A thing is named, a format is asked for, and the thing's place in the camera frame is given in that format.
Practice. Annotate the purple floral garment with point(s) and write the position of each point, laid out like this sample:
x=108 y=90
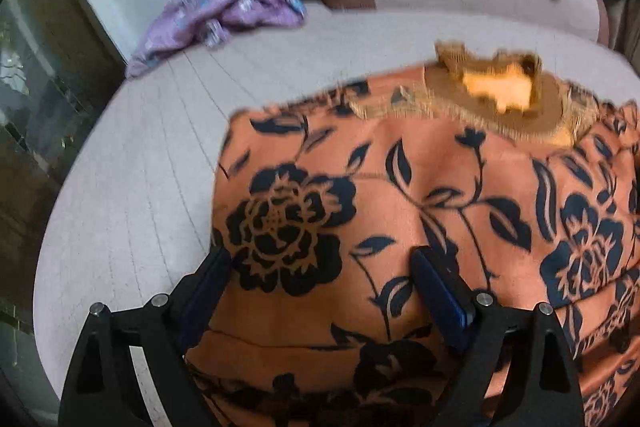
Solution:
x=240 y=2

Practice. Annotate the glass window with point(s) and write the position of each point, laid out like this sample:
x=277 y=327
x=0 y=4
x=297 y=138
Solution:
x=40 y=82

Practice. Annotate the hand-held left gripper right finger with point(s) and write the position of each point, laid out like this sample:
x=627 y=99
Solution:
x=441 y=299

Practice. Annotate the orange black floral garment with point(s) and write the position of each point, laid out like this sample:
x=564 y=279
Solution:
x=400 y=147

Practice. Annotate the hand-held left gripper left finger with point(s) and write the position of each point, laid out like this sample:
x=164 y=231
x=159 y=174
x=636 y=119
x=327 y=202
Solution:
x=205 y=289

